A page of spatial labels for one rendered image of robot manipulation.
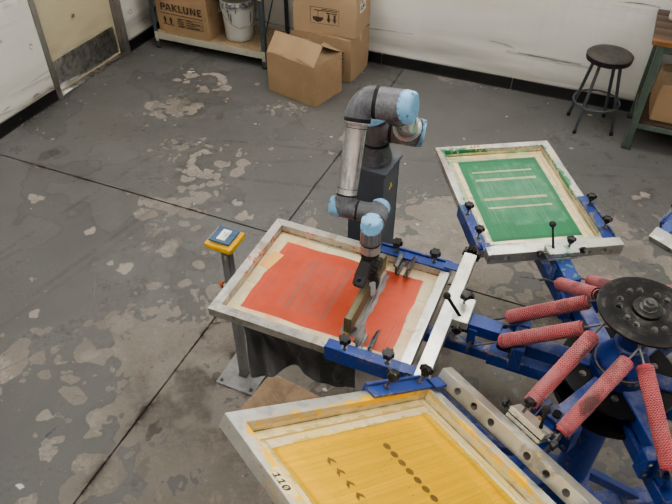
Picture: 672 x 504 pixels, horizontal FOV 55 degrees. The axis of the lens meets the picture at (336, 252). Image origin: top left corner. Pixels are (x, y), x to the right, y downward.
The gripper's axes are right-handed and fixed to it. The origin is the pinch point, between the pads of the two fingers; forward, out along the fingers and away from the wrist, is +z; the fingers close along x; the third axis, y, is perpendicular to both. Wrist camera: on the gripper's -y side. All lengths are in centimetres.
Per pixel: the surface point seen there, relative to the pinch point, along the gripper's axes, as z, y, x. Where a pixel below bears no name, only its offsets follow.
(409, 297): 5.1, 9.3, -14.7
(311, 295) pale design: 5.0, -4.9, 20.9
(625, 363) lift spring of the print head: -25, -19, -89
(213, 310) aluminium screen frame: 2, -29, 50
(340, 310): 5.0, -7.7, 7.4
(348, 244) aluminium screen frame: 1.7, 25.2, 17.6
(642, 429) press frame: -1, -22, -101
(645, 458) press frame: -3, -34, -102
